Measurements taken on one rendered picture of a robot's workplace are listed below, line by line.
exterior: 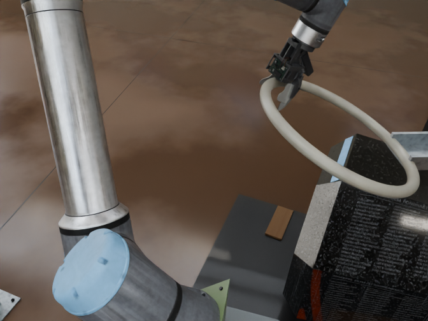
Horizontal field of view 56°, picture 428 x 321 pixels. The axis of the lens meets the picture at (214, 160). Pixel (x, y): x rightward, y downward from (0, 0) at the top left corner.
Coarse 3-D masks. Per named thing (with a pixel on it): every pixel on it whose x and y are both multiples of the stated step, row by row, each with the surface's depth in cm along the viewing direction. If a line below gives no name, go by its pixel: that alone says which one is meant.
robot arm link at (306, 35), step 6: (300, 24) 108; (294, 30) 110; (300, 30) 108; (306, 30) 107; (312, 30) 107; (294, 36) 110; (300, 36) 109; (306, 36) 108; (312, 36) 108; (318, 36) 108; (324, 36) 109; (306, 42) 109; (312, 42) 109; (318, 42) 109
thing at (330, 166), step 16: (272, 80) 113; (320, 96) 129; (336, 96) 129; (272, 112) 98; (352, 112) 129; (288, 128) 94; (384, 128) 125; (304, 144) 92; (400, 144) 120; (320, 160) 90; (400, 160) 117; (336, 176) 91; (352, 176) 90; (416, 176) 106; (368, 192) 92; (384, 192) 92; (400, 192) 95
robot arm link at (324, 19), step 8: (320, 0) 101; (328, 0) 102; (336, 0) 102; (344, 0) 102; (320, 8) 103; (328, 8) 103; (336, 8) 104; (304, 16) 107; (312, 16) 106; (320, 16) 105; (328, 16) 105; (336, 16) 106; (312, 24) 106; (320, 24) 106; (328, 24) 106; (320, 32) 107; (328, 32) 109
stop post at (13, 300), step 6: (0, 294) 198; (6, 294) 198; (12, 294) 198; (0, 300) 195; (6, 300) 195; (12, 300) 195; (18, 300) 196; (0, 306) 193; (6, 306) 193; (12, 306) 193; (0, 312) 190; (6, 312) 191; (0, 318) 188
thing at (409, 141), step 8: (392, 136) 121; (400, 136) 122; (408, 136) 122; (416, 136) 123; (424, 136) 123; (408, 144) 124; (416, 144) 125; (424, 144) 125; (392, 152) 122; (408, 152) 122; (416, 152) 122; (424, 152) 122; (416, 160) 113; (424, 160) 114; (424, 168) 116
